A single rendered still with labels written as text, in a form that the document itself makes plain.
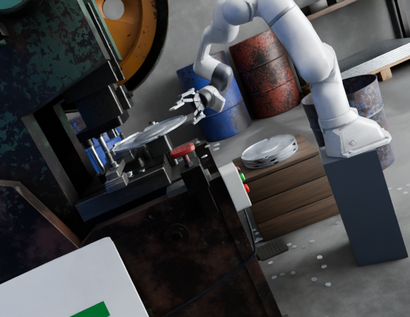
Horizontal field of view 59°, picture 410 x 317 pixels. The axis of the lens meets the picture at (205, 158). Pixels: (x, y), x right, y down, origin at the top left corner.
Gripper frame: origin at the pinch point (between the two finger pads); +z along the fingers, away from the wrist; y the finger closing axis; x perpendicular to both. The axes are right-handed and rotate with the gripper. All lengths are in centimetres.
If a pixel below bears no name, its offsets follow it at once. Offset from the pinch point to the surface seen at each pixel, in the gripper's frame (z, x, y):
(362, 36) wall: -395, -3, -43
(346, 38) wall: -382, -19, -37
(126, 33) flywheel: -12.4, -19.2, 38.1
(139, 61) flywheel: -10.0, -16.5, 25.2
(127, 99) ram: 23.8, 1.4, 14.2
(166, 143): 20.3, 6.4, -4.6
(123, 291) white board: 58, -1, -37
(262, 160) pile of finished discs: -34, 8, -39
